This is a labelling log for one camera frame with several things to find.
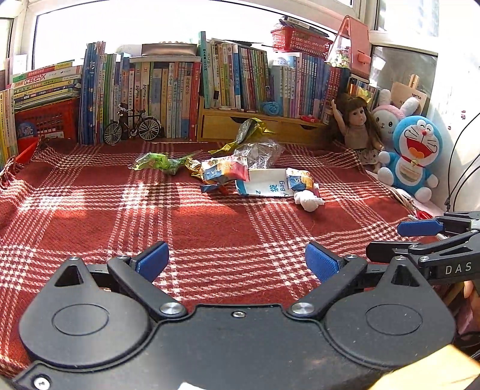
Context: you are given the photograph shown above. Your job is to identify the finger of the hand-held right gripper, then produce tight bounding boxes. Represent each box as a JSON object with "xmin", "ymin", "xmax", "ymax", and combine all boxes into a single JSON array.
[
  {"xmin": 398, "ymin": 211, "xmax": 480, "ymax": 238},
  {"xmin": 365, "ymin": 229, "xmax": 480, "ymax": 281}
]

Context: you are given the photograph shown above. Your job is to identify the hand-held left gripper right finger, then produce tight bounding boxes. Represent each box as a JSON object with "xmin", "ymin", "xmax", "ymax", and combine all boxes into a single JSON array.
[{"xmin": 287, "ymin": 241, "xmax": 429, "ymax": 320}]

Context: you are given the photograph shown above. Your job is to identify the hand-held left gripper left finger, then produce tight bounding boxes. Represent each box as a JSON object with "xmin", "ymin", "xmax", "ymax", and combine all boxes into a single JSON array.
[{"xmin": 52, "ymin": 241, "xmax": 188, "ymax": 320}]

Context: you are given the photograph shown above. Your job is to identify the white tissue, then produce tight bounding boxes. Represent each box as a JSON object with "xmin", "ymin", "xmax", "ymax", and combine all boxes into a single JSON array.
[{"xmin": 293, "ymin": 190, "xmax": 326, "ymax": 213}]

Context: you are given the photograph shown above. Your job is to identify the small colourful snack packet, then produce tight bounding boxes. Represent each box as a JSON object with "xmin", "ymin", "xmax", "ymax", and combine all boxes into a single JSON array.
[{"xmin": 285, "ymin": 168, "xmax": 320, "ymax": 198}]

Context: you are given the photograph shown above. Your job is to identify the white and blue paper bag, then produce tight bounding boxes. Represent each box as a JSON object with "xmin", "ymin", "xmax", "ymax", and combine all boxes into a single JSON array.
[{"xmin": 235, "ymin": 168, "xmax": 292, "ymax": 198}]

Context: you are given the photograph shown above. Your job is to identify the green plastic wrapper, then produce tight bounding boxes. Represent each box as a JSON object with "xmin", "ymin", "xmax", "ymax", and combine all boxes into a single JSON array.
[{"xmin": 134, "ymin": 151, "xmax": 189, "ymax": 176}]

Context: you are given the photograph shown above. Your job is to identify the large colourful snack packet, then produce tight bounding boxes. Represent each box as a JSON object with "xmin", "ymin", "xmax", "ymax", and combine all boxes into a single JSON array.
[{"xmin": 198, "ymin": 157, "xmax": 251, "ymax": 194}]

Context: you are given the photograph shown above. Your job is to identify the clear plastic bag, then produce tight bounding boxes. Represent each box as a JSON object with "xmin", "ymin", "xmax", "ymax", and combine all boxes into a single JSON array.
[{"xmin": 232, "ymin": 139, "xmax": 285, "ymax": 170}]

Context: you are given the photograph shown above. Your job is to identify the yellow-green foil bag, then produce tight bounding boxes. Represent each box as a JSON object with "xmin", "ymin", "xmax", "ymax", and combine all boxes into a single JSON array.
[{"xmin": 208, "ymin": 117, "xmax": 277, "ymax": 155}]

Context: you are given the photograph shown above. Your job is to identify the blue cat plush toy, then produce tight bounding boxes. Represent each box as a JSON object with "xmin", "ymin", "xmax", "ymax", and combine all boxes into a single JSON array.
[{"xmin": 376, "ymin": 115, "xmax": 446, "ymax": 204}]

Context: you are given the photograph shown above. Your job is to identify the red plaid blanket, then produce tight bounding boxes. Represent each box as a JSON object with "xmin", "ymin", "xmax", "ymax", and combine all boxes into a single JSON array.
[{"xmin": 0, "ymin": 140, "xmax": 451, "ymax": 376}]

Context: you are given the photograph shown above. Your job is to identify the pink and white bunny plush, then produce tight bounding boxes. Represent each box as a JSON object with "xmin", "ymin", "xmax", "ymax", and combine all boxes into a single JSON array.
[{"xmin": 370, "ymin": 87, "xmax": 421, "ymax": 151}]

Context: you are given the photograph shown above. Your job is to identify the brown-haired doll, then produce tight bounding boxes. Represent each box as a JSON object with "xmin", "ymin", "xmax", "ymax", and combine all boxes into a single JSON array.
[{"xmin": 325, "ymin": 94, "xmax": 386, "ymax": 174}]

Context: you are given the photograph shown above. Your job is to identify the miniature black bicycle model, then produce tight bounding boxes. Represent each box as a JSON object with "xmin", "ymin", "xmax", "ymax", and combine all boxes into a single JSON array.
[{"xmin": 103, "ymin": 103, "xmax": 163, "ymax": 146}]

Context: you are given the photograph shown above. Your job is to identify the shiny holographic books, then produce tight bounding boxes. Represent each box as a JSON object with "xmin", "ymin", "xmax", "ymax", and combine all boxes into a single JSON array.
[{"xmin": 346, "ymin": 77, "xmax": 380, "ymax": 106}]

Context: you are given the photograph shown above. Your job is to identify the wooden desk organizer with drawers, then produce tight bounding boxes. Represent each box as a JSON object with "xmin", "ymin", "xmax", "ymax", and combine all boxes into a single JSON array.
[{"xmin": 197, "ymin": 97, "xmax": 332, "ymax": 147}]

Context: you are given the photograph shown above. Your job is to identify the row of tall standing books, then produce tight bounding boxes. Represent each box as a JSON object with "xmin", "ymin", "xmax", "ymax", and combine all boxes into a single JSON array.
[{"xmin": 80, "ymin": 40, "xmax": 202, "ymax": 146}]

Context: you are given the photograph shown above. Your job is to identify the grey foil panel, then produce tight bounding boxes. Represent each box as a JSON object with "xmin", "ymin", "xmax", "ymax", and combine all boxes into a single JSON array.
[{"xmin": 369, "ymin": 44, "xmax": 439, "ymax": 98}]

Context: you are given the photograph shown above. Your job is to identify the red plastic crate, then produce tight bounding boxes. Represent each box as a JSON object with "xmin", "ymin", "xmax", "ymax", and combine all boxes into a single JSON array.
[{"xmin": 14, "ymin": 98, "xmax": 82, "ymax": 142}]

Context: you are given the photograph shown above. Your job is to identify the row of colourful paperback books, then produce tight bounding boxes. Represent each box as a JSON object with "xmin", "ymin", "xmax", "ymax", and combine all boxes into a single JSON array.
[{"xmin": 198, "ymin": 31, "xmax": 352, "ymax": 121}]

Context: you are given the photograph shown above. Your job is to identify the pink house-shaped box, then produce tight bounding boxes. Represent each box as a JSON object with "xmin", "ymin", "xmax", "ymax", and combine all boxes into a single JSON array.
[{"xmin": 325, "ymin": 15, "xmax": 373, "ymax": 80}]

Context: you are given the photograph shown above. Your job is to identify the row of yellow-green upright books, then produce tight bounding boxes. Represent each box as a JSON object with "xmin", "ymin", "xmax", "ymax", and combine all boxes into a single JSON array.
[{"xmin": 0, "ymin": 89, "xmax": 19, "ymax": 169}]

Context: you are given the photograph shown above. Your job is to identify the white flat box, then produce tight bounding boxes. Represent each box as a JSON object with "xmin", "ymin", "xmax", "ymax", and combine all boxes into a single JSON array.
[{"xmin": 129, "ymin": 55, "xmax": 202, "ymax": 64}]

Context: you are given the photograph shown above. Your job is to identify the stack of flat-lying textbooks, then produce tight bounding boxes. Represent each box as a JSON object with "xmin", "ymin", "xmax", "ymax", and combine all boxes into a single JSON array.
[{"xmin": 10, "ymin": 61, "xmax": 84, "ymax": 111}]

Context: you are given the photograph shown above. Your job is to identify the grey flat box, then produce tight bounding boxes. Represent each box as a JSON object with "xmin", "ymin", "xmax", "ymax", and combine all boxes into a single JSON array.
[{"xmin": 141, "ymin": 43, "xmax": 198, "ymax": 58}]

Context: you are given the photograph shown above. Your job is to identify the red plastic basket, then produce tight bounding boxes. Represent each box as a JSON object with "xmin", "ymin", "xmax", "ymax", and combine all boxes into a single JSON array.
[{"xmin": 270, "ymin": 27, "xmax": 335, "ymax": 59}]

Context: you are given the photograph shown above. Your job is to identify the white framed window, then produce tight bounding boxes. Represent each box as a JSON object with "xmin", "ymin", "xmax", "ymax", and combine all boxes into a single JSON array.
[{"xmin": 0, "ymin": 0, "xmax": 376, "ymax": 72}]

